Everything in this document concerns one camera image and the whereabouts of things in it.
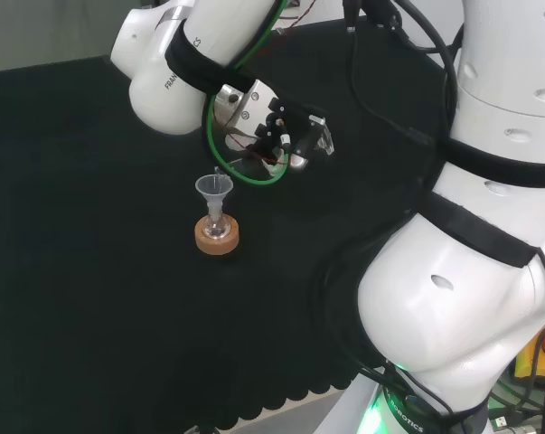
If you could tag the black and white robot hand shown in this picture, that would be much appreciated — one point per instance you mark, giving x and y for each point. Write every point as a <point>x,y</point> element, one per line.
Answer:
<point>294,131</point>

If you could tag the clear graduated cylinder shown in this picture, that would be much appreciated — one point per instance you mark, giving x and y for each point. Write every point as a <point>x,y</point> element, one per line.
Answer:
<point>325,138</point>

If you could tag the clear round-bottom flask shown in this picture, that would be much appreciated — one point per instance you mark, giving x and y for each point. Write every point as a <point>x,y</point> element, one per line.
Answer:
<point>216,228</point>

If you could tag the clear plastic funnel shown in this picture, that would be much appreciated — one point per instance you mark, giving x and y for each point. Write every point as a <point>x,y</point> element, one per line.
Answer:
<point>214,187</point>

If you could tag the black bench cloth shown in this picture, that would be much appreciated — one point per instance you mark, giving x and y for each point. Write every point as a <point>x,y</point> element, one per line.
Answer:
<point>96,271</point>

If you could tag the yellow stop button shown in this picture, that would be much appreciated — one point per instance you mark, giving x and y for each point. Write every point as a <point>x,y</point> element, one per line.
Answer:
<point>536,368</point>

